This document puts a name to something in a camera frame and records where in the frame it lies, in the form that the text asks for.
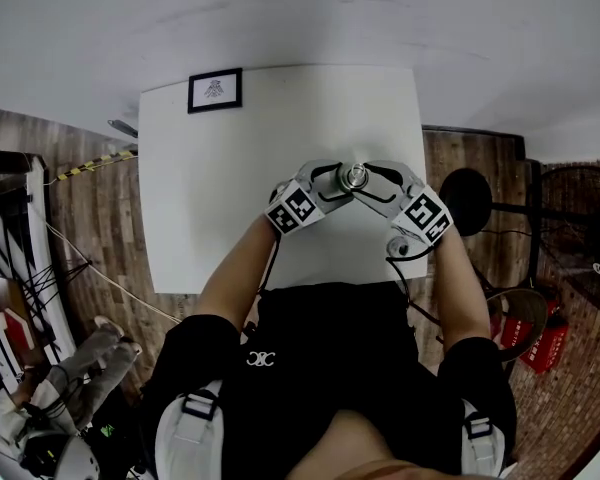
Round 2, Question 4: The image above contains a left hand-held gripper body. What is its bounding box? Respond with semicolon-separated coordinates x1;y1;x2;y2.
264;176;327;237

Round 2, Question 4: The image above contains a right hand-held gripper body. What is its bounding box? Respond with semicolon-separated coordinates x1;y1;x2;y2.
390;182;454;246

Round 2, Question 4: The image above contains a silver metal ring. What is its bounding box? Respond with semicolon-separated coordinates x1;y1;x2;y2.
347;162;370;190

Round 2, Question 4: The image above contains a person's right forearm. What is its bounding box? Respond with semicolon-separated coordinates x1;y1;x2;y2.
431;227;492;355

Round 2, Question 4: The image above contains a person's left forearm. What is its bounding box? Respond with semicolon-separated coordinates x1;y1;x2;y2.
194;215;282;335

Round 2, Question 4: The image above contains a black framed picture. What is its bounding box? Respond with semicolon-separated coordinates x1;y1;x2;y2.
186;67;244;115

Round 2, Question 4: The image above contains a person's black shirt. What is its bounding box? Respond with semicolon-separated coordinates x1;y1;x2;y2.
139;281;519;480

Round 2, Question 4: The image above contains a red fire extinguisher box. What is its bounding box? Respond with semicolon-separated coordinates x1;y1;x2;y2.
499;299;567;375

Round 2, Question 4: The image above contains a black table leg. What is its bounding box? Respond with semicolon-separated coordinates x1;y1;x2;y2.
106;118;139;140

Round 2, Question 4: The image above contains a yellow black striped tape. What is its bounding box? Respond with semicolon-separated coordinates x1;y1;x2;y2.
56;149;137;183

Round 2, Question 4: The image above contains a black metal railing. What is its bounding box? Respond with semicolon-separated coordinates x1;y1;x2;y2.
0;149;81;372

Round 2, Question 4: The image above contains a wooden side table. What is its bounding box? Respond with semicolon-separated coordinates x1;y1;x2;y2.
0;274;52;369

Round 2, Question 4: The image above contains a red book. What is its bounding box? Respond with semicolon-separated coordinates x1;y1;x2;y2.
1;309;35;350

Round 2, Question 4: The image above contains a white helmet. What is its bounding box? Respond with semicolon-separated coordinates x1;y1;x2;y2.
22;429;102;480

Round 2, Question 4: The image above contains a grey table cable grommet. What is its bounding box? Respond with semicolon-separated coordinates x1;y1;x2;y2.
385;236;411;259

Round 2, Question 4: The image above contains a black pedestal fan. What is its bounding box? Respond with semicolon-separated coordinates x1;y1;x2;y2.
438;164;600;320

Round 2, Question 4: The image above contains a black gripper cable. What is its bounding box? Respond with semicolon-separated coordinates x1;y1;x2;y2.
385;244;444;343
257;235;282;297

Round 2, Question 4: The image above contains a white floor rope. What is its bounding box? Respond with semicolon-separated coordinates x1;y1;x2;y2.
43;216;182;325

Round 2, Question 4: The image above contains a white harness strap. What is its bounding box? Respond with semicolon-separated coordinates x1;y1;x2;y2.
459;399;507;480
154;380;226;480

